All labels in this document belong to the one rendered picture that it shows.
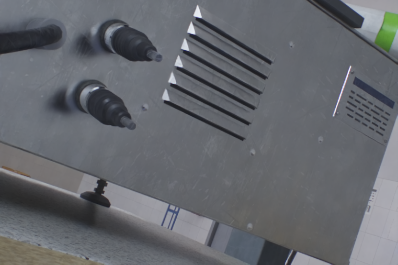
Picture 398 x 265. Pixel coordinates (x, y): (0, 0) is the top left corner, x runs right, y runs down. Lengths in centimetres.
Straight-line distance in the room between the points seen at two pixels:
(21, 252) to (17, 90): 15
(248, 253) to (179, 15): 128
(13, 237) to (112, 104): 13
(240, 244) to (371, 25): 69
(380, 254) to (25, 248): 692
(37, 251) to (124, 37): 18
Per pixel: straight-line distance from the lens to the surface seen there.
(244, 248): 180
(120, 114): 46
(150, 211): 1027
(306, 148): 66
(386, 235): 726
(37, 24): 48
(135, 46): 48
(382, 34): 190
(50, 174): 1204
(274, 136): 63
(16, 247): 38
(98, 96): 49
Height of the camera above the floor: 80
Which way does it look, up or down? 8 degrees up
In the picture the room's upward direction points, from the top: 20 degrees clockwise
